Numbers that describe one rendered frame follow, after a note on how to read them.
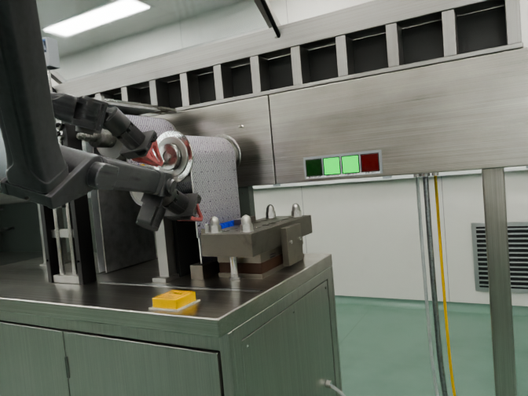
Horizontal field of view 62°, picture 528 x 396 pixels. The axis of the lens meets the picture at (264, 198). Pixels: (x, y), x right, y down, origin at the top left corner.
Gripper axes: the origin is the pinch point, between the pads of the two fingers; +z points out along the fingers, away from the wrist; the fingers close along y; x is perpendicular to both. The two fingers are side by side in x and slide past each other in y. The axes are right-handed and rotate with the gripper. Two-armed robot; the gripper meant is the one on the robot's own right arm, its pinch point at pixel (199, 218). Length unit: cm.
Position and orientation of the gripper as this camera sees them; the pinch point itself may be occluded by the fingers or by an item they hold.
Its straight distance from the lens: 127.7
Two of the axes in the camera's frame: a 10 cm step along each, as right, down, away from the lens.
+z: 4.5, 4.2, 7.8
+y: 8.8, -0.5, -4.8
